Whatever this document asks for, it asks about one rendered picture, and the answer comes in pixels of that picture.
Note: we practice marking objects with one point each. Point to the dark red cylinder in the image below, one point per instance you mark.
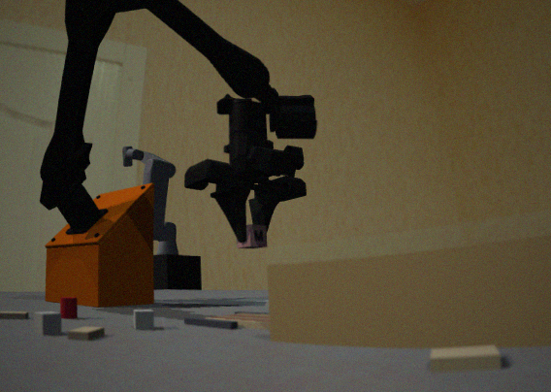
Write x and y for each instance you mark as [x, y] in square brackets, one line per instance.
[69, 307]

